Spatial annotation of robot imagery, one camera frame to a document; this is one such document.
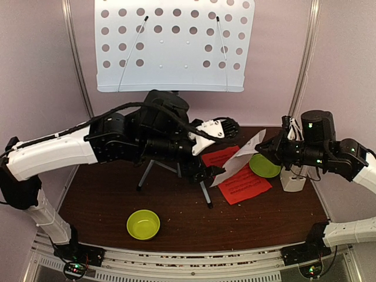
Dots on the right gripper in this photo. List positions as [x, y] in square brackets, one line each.
[275, 151]

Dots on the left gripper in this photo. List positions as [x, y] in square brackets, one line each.
[190, 170]

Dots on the white sheet music page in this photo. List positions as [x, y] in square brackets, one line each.
[239, 159]

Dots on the light blue music stand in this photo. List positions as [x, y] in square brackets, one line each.
[173, 46]

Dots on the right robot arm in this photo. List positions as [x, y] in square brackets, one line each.
[320, 149]

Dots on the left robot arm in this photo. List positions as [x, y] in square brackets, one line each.
[157, 128]

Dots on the green plate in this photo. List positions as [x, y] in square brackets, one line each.
[262, 167]

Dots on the red paper sheet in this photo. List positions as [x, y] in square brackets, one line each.
[242, 185]

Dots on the white metronome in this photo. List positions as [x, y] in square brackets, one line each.
[293, 180]

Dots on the green bowl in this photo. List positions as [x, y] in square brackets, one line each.
[143, 224]

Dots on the right aluminium frame post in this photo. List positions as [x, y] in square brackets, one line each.
[307, 57]

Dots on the aluminium frame post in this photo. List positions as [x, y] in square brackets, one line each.
[70, 28]
[307, 57]

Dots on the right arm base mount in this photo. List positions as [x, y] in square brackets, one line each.
[309, 254]

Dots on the front aluminium rail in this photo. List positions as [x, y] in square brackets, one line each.
[265, 264]

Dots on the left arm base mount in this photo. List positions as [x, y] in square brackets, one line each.
[77, 257]

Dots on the left aluminium frame post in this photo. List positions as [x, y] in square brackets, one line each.
[70, 28]

